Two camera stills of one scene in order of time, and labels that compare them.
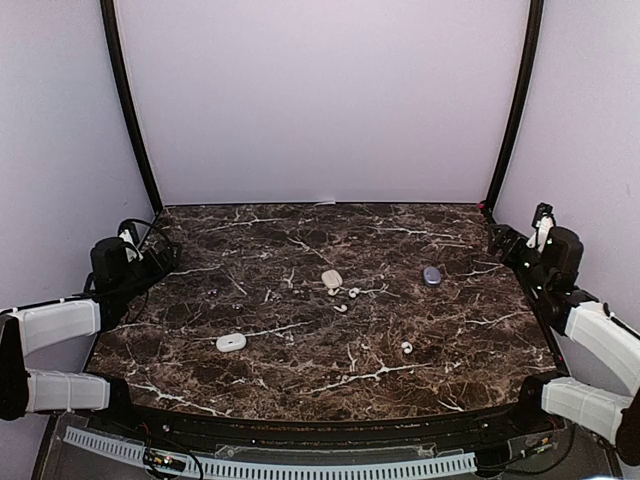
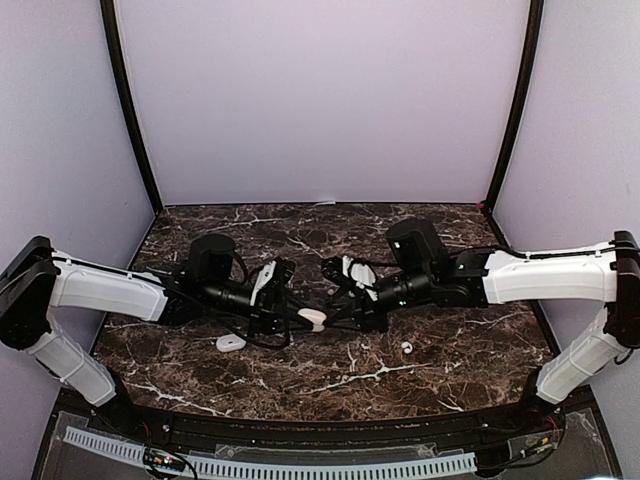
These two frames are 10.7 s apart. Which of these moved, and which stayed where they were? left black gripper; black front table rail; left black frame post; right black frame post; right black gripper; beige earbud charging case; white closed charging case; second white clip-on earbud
Moved: left black gripper; right black gripper; beige earbud charging case
Stayed: white closed charging case; left black frame post; black front table rail; right black frame post; second white clip-on earbud
